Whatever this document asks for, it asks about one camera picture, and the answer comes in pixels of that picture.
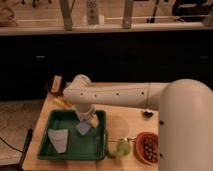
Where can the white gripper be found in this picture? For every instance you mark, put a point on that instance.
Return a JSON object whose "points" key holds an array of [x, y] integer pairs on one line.
{"points": [[86, 112]]}

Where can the blue sponge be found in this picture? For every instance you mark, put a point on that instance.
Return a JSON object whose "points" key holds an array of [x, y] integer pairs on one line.
{"points": [[83, 128]]}

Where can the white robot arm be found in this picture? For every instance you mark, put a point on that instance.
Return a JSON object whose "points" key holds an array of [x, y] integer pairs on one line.
{"points": [[185, 116]]}

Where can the green plastic tray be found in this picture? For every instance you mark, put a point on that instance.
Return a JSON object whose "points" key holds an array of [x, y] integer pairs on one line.
{"points": [[79, 147]]}

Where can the white folded cloth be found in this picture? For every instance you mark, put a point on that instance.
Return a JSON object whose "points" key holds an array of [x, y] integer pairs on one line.
{"points": [[59, 139]]}

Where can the yellow stick utensil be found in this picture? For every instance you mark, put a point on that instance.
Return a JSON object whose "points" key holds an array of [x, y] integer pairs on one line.
{"points": [[61, 103]]}

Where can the green glass cup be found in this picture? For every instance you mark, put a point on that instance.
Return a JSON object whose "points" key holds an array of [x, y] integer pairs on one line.
{"points": [[123, 148]]}

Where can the metal ladle spoon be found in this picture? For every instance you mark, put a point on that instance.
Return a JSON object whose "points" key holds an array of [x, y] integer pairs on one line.
{"points": [[147, 114]]}

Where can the red bowl with grapes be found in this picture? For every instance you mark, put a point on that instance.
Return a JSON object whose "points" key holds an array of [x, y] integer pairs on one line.
{"points": [[146, 148]]}

